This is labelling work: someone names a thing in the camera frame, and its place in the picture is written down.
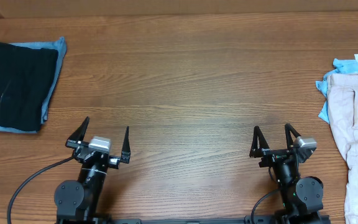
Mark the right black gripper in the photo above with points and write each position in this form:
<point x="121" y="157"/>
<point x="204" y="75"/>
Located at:
<point x="278" y="152"/>

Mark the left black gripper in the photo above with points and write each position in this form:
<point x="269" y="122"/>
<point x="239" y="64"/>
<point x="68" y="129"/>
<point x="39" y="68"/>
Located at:
<point x="77" y="137"/>

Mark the black shorts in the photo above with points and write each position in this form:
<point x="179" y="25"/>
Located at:
<point x="14" y="84"/>

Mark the blue denim cloth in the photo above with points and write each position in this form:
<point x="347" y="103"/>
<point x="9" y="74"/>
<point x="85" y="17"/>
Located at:
<point x="53" y="62"/>

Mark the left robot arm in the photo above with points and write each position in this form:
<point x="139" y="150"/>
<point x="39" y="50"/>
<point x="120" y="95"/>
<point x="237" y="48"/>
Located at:
<point x="77" y="200"/>

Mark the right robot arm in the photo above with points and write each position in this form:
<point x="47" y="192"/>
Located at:
<point x="302" y="198"/>

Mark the pale pink garment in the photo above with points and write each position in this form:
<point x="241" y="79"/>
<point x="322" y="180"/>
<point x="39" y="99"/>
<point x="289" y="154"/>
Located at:
<point x="342" y="102"/>

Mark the light blue garment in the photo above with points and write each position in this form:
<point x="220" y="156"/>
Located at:
<point x="340" y="66"/>

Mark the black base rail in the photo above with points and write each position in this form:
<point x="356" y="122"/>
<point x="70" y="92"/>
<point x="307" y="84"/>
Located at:
<point x="194" y="221"/>

